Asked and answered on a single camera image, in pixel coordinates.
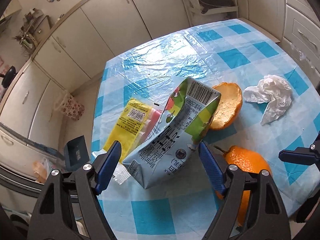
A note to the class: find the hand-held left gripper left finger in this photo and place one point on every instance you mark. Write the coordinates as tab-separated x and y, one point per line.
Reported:
107	165

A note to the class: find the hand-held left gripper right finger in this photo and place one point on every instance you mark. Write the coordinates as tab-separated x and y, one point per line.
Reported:
212	167

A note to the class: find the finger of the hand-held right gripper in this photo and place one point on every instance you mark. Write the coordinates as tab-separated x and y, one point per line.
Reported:
311	208
295	155

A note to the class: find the orange peel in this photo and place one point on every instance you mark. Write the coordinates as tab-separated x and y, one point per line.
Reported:
227	107
250	165

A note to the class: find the yellow snack packet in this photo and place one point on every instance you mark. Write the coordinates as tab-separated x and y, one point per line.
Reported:
127	125

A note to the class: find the grey milk carton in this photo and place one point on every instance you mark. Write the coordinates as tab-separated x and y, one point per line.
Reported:
172	140

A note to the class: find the white tissue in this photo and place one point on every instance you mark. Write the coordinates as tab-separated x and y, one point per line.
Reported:
272	95

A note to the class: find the blue dustpan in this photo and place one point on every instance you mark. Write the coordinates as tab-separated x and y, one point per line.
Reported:
76	152

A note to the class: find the floral wastebasket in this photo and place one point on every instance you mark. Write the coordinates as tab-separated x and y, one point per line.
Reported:
71	107

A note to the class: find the blue checkered plastic tablecloth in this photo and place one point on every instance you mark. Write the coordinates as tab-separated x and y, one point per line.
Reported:
155	62

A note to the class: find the black wok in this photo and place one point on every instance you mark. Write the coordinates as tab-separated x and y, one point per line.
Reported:
7	77

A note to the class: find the white drawer unit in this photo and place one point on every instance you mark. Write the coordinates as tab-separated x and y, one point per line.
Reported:
297	17

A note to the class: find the white kitchen cabinets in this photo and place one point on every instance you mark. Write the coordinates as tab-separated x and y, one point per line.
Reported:
105	22

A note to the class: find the white rack cart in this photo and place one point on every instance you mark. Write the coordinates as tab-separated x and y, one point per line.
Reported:
192	2

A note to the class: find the black frying pan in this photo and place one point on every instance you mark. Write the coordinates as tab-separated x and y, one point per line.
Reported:
215	1

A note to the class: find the wall utensil rack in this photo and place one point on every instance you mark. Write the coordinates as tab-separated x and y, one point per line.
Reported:
30	32

